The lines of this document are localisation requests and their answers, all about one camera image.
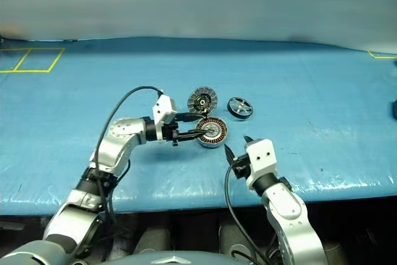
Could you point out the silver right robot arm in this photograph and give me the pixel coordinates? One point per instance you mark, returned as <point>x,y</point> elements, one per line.
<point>291,215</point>

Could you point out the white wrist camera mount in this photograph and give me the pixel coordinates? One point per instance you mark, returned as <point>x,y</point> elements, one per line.
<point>262,159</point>
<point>164,108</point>

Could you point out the black motor cap wheel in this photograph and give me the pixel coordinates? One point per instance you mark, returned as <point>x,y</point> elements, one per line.
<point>239,108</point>

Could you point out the motor housing with copper windings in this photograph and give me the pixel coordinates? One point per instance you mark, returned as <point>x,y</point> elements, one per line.
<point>217,136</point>

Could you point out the small black edge clip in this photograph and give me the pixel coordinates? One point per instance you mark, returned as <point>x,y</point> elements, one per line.
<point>70,40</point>

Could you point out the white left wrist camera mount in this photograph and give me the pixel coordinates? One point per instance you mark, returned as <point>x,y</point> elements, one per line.
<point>164,108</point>

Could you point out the blue plastic table cover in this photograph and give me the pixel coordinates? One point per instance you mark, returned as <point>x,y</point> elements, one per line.
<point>279,91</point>

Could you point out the grey robot torso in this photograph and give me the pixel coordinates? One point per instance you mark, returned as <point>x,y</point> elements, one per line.
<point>173,260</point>

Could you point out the round ribbed motor lid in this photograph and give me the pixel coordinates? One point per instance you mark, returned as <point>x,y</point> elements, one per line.
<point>211,99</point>

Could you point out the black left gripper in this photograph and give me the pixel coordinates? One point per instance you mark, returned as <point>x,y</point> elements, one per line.
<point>169,131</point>

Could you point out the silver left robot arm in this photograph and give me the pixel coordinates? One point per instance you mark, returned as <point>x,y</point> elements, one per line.
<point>119,141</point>

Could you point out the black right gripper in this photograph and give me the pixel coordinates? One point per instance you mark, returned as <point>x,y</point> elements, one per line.
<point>242,167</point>

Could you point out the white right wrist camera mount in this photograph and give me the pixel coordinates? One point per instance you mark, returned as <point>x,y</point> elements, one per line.
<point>262,159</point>

